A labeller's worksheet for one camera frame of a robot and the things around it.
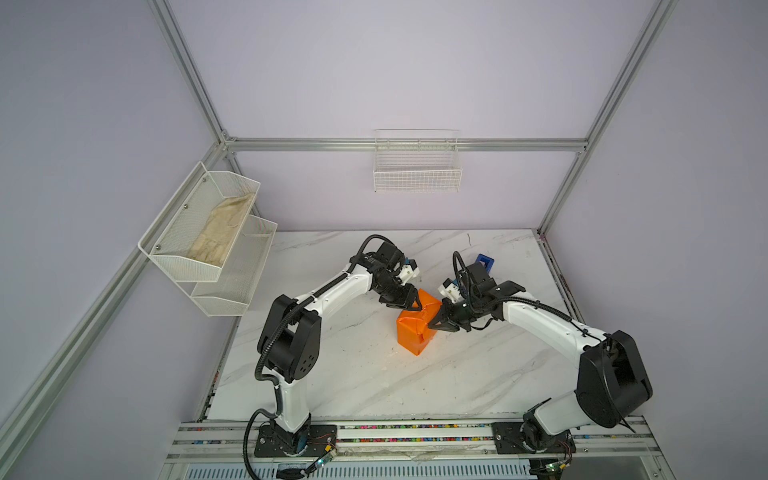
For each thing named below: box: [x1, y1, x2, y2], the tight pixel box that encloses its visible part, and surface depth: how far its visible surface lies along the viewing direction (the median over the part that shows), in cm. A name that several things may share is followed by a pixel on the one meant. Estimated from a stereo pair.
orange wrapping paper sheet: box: [396, 289, 442, 356], surface depth 84 cm
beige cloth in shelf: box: [188, 193, 255, 266], surface depth 80 cm
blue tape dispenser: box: [476, 253, 495, 273], surface depth 106 cm
